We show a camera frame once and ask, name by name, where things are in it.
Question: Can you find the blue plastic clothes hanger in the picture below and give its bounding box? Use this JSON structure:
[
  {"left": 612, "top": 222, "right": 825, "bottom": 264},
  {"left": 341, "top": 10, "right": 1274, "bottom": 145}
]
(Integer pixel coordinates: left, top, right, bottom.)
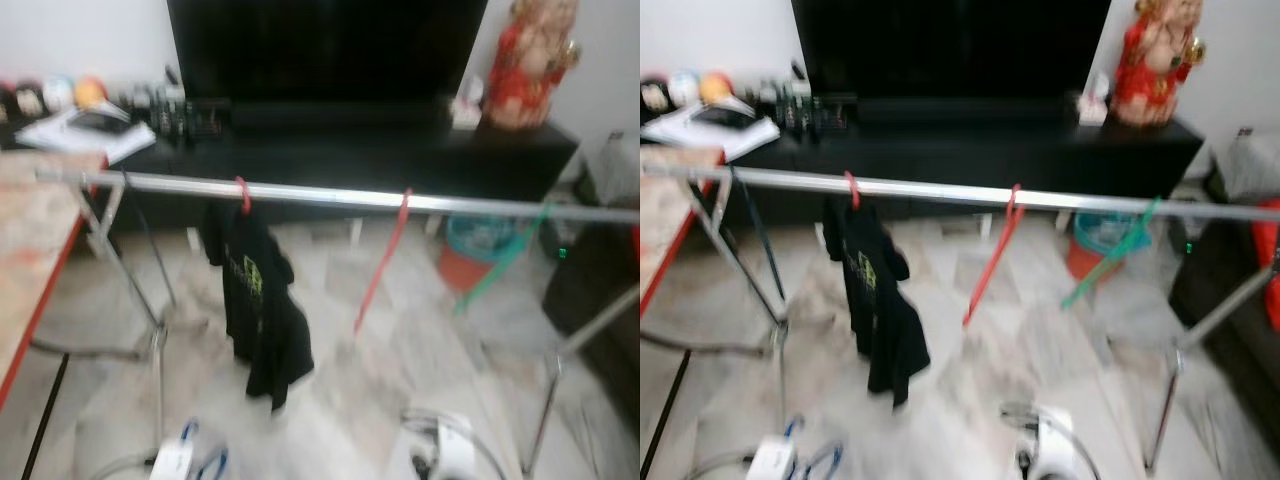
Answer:
[
  {"left": 785, "top": 415, "right": 846, "bottom": 480},
  {"left": 180, "top": 420, "right": 231, "bottom": 480}
]

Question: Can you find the thin black clothes hanger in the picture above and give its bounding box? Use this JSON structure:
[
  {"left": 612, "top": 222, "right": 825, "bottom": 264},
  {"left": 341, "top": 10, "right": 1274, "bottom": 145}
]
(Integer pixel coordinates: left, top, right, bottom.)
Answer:
[
  {"left": 730, "top": 168, "right": 786, "bottom": 301},
  {"left": 125, "top": 175, "right": 181, "bottom": 306}
]

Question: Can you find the green plastic clothes hanger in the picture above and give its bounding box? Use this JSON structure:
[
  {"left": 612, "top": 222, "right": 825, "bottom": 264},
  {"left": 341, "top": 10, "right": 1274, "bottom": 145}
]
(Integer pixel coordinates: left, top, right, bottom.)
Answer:
[
  {"left": 1060, "top": 195, "right": 1163, "bottom": 311},
  {"left": 455, "top": 200, "right": 553, "bottom": 316}
]

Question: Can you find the marble top folding table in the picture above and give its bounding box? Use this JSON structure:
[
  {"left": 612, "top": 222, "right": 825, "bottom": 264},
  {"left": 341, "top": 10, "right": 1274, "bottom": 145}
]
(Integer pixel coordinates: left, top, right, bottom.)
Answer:
[
  {"left": 640, "top": 145, "right": 726, "bottom": 480},
  {"left": 0, "top": 150, "right": 106, "bottom": 480}
]

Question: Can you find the grey covered side table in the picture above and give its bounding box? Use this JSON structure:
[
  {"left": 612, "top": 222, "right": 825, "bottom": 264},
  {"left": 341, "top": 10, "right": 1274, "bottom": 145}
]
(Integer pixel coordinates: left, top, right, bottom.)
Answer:
[
  {"left": 1225, "top": 128, "right": 1280, "bottom": 201},
  {"left": 590, "top": 130, "right": 641, "bottom": 206}
]

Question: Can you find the dark grey sofa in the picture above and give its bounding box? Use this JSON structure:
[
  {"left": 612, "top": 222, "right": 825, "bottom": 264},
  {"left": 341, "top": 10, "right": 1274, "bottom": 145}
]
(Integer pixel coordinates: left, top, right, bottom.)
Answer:
[
  {"left": 1170, "top": 215, "right": 1280, "bottom": 401},
  {"left": 540, "top": 215, "right": 641, "bottom": 421}
]

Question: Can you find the white paper stack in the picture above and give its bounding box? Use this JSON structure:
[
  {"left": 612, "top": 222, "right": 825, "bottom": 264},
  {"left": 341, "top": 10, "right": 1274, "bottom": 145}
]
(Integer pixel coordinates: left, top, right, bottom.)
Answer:
[
  {"left": 15, "top": 105, "right": 156, "bottom": 166},
  {"left": 642, "top": 100, "right": 781, "bottom": 161}
]

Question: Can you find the black wallet pouch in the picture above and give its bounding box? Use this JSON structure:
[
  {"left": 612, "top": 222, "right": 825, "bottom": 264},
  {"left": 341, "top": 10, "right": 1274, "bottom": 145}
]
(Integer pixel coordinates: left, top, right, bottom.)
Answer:
[
  {"left": 65, "top": 110, "right": 131, "bottom": 136},
  {"left": 690, "top": 105, "right": 756, "bottom": 131}
]

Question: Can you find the orange bin teal bag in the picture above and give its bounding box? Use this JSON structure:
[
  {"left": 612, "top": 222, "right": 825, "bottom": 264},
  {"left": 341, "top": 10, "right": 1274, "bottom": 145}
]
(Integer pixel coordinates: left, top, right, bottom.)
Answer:
[
  {"left": 437, "top": 213, "right": 521, "bottom": 293},
  {"left": 1065, "top": 210, "right": 1151, "bottom": 283}
]

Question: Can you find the red gold figurine statue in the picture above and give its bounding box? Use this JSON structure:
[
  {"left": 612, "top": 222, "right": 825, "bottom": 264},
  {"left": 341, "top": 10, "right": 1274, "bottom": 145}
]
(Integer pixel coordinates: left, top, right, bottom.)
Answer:
[
  {"left": 1112, "top": 0, "right": 1206, "bottom": 128},
  {"left": 483, "top": 0, "right": 581, "bottom": 131}
]

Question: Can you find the black electronics cluster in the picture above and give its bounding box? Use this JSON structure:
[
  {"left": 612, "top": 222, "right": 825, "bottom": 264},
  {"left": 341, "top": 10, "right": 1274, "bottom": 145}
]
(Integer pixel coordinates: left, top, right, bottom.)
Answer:
[
  {"left": 765, "top": 80, "right": 859, "bottom": 136},
  {"left": 150, "top": 85, "right": 226, "bottom": 141}
]

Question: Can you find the white tissue box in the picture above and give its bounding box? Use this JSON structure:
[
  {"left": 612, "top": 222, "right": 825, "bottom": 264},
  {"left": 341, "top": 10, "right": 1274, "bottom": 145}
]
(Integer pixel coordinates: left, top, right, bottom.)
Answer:
[
  {"left": 1078, "top": 72, "right": 1111, "bottom": 126},
  {"left": 450, "top": 75, "right": 484, "bottom": 129}
]

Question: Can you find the black printed t-shirt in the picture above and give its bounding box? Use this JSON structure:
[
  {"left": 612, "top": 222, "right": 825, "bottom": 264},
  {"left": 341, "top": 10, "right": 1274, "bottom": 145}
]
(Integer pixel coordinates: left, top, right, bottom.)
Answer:
[
  {"left": 200, "top": 200, "right": 316, "bottom": 411},
  {"left": 822, "top": 195, "right": 931, "bottom": 409}
]

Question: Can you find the chrome clothes rack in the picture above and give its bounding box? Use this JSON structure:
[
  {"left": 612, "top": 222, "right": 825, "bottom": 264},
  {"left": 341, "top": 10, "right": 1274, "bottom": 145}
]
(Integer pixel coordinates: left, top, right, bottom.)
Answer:
[
  {"left": 35, "top": 165, "right": 641, "bottom": 476},
  {"left": 640, "top": 160, "right": 1280, "bottom": 476}
]

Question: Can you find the black flat television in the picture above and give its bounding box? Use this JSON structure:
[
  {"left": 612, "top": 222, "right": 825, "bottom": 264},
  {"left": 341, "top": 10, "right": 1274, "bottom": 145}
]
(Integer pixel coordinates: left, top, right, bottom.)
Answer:
[
  {"left": 790, "top": 0, "right": 1113, "bottom": 101},
  {"left": 165, "top": 0, "right": 491, "bottom": 106}
]

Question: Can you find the red cushion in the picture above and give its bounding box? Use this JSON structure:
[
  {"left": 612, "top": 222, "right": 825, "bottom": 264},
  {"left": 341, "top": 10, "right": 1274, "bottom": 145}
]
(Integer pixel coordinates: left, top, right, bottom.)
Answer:
[{"left": 1250, "top": 198, "right": 1280, "bottom": 331}]

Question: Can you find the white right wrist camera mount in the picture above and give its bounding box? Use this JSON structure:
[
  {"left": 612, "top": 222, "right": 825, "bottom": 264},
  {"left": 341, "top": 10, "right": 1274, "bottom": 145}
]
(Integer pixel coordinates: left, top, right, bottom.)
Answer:
[
  {"left": 1030, "top": 405, "right": 1101, "bottom": 480},
  {"left": 410, "top": 410, "right": 479, "bottom": 480}
]

